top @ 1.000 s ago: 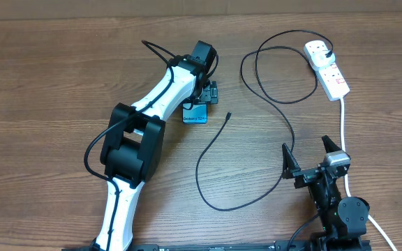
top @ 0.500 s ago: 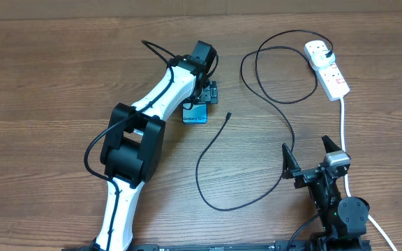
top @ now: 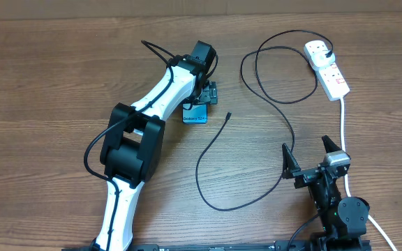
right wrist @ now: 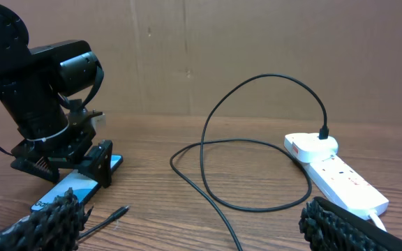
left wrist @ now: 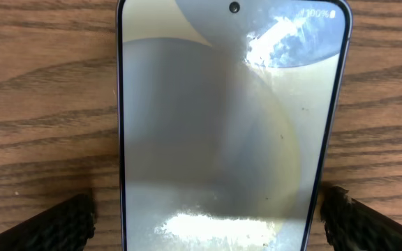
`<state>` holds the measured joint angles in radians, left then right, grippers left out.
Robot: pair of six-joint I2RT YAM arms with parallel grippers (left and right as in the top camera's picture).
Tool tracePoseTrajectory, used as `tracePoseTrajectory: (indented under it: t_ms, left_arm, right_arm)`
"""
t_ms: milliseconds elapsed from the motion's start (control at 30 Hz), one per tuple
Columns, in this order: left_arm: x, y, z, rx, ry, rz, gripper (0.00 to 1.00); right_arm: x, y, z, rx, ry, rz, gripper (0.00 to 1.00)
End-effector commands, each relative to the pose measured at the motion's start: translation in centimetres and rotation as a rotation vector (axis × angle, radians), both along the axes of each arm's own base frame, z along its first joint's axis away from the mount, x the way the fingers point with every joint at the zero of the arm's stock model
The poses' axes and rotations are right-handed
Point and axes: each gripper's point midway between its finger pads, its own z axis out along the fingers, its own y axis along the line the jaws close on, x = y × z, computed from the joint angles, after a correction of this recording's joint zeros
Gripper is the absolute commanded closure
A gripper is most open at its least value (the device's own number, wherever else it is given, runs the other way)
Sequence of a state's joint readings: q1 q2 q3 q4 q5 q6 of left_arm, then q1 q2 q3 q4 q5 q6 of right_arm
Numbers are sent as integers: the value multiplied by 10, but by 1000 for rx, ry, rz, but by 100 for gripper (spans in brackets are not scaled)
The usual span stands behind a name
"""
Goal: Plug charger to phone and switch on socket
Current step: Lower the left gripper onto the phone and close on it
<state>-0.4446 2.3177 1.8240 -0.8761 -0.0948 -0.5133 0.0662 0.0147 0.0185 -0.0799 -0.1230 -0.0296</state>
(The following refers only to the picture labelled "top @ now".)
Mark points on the white power extension strip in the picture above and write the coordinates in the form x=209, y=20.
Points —
x=331, y=78

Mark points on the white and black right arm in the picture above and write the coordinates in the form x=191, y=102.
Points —
x=343, y=219

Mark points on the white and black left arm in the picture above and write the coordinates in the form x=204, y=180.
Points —
x=133, y=139

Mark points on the dark blue Samsung smartphone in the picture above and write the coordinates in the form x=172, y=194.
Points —
x=194, y=114

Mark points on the brown cardboard backdrop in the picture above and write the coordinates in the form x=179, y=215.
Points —
x=69, y=9

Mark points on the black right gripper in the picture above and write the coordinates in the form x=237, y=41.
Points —
x=304, y=176

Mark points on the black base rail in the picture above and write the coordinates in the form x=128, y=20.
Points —
x=215, y=247

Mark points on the white wall charger plug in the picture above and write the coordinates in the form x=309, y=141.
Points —
x=320, y=60

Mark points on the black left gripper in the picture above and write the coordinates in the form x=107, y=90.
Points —
x=209, y=94

